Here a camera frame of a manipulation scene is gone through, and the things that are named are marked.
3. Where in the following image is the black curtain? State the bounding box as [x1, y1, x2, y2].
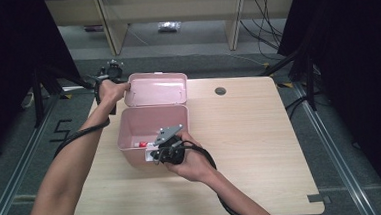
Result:
[0, 0, 88, 167]
[273, 0, 381, 214]

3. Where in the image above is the right hand-held gripper black cable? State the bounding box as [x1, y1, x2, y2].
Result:
[151, 135, 273, 215]

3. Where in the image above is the aluminium floor rail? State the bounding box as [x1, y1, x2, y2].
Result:
[291, 76, 379, 215]
[0, 94, 68, 215]

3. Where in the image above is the bundle of black cables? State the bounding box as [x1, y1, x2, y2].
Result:
[237, 0, 288, 64]

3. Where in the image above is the beige wooden desk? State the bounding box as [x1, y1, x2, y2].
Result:
[45, 0, 299, 62]

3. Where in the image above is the left hand-held gripper black cable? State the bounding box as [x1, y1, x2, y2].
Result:
[48, 74, 121, 161]

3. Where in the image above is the grey tape patch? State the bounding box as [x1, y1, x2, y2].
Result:
[306, 192, 333, 206]

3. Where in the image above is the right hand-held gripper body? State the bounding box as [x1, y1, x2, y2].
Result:
[152, 123, 187, 167]

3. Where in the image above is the black metal stand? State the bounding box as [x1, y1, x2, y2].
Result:
[258, 43, 319, 115]
[29, 58, 99, 129]

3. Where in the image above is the grey table cable grommet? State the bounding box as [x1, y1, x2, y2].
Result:
[213, 85, 228, 97]

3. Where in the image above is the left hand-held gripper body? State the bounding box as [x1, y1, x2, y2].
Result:
[93, 58, 127, 86]

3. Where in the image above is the pink storage box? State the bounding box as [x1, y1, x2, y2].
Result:
[112, 69, 194, 170]

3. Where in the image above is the red and white ointment tube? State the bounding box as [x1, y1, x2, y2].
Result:
[133, 140, 157, 150]

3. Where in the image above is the hand-held gripper black cable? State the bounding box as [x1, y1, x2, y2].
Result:
[151, 135, 273, 215]
[48, 74, 121, 161]

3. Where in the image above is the person's right hand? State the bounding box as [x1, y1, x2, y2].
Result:
[162, 128, 218, 185]

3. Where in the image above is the person's left hand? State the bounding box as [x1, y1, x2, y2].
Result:
[96, 77, 133, 109]

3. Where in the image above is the silver foil packet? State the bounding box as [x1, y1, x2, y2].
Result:
[156, 20, 183, 34]

